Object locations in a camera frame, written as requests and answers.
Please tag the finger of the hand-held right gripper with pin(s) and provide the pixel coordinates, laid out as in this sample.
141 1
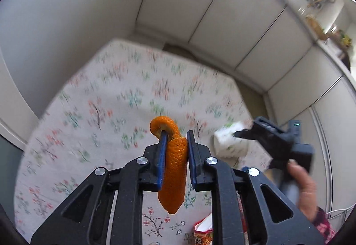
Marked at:
244 133

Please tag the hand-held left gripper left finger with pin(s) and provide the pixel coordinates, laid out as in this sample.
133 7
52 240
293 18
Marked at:
162 167

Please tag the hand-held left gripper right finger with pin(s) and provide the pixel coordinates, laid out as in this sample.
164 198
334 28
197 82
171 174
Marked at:
192 161

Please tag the long orange peel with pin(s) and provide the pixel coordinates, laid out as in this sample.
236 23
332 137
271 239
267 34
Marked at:
175 172

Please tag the person's right hand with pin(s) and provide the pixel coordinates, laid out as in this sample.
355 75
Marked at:
307 192

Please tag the red snack bag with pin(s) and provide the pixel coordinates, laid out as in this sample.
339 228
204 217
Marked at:
204 234

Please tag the floral tablecloth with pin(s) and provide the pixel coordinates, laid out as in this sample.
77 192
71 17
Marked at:
97 95

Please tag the woven basket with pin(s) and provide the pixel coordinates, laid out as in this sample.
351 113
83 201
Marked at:
315 26

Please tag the yellow green ornament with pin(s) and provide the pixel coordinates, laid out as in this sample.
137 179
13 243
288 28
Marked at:
345 38

